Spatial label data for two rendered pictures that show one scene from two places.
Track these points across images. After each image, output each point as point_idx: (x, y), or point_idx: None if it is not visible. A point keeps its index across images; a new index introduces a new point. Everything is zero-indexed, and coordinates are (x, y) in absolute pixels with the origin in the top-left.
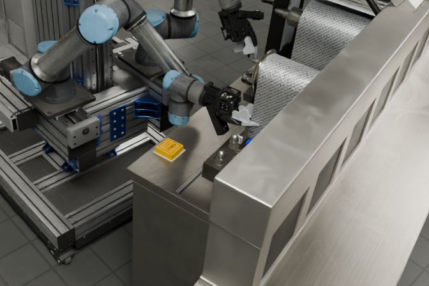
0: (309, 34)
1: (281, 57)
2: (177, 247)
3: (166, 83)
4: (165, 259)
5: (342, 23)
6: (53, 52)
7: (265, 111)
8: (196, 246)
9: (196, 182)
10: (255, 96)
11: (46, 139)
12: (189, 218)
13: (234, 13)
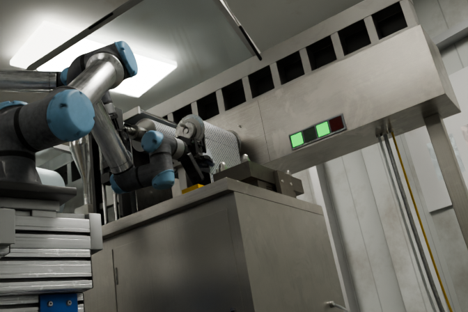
0: (163, 132)
1: None
2: (279, 257)
3: (159, 135)
4: (278, 290)
5: (170, 127)
6: (92, 79)
7: (213, 151)
8: (287, 241)
9: None
10: (205, 141)
11: (17, 288)
12: (274, 207)
13: None
